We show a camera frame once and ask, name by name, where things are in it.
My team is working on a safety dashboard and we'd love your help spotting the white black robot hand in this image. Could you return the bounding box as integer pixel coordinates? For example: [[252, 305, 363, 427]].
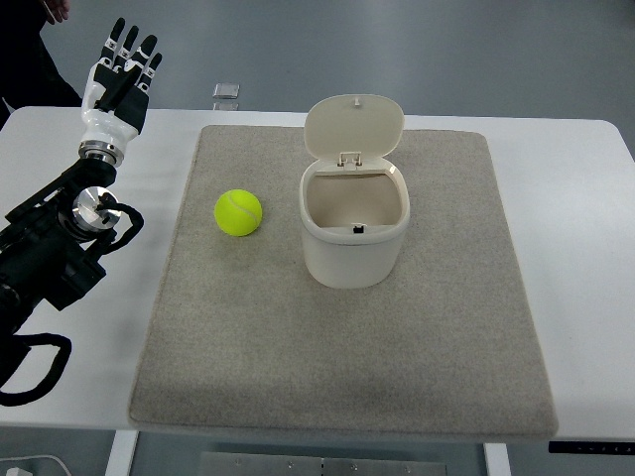
[[81, 18, 162, 143]]

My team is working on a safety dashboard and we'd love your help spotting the white table leg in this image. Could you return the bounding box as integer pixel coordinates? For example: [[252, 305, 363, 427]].
[[105, 430, 139, 476], [483, 443, 512, 476]]

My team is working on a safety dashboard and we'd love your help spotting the yellow tennis ball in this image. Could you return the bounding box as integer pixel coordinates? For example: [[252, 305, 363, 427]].
[[213, 189, 263, 237]]

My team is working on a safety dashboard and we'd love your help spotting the white table leg left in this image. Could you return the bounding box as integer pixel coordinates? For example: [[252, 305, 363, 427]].
[[105, 430, 139, 476]]

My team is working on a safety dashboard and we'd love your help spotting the cream lidded bin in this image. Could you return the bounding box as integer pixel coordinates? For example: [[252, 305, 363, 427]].
[[299, 94, 411, 289]]

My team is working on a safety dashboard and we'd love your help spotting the white table leg right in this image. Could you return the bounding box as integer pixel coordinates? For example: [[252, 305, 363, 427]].
[[483, 443, 512, 476]]

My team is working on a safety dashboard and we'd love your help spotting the white device on floor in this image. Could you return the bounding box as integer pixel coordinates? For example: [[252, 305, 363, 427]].
[[0, 454, 68, 476]]

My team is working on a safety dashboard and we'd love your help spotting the floor socket plate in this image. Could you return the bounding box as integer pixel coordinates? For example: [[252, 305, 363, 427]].
[[212, 82, 240, 100]]

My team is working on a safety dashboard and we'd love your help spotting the black table control panel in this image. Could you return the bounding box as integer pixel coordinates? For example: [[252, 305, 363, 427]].
[[548, 440, 635, 456]]

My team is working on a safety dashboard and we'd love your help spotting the beige felt mat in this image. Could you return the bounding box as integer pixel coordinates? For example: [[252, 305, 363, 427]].
[[129, 126, 558, 441]]

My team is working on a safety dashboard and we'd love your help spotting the metal base plate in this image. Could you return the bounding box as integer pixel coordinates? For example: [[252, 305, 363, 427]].
[[197, 452, 447, 476]]

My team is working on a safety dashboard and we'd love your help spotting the person in dark clothes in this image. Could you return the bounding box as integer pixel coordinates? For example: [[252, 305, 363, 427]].
[[1, 1, 82, 124]]

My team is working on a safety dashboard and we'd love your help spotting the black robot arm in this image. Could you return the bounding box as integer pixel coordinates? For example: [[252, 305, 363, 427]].
[[1, 140, 144, 407]]

